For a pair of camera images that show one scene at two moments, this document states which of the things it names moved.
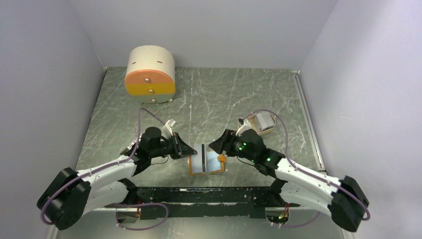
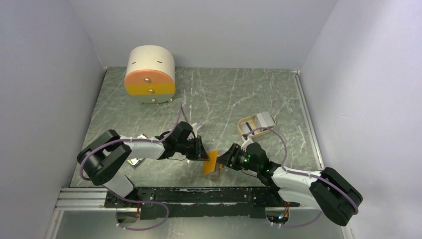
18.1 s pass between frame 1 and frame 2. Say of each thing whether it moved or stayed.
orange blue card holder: moved
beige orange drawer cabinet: stayed
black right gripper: moved
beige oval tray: stayed
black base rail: stayed
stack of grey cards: stayed
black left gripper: moved
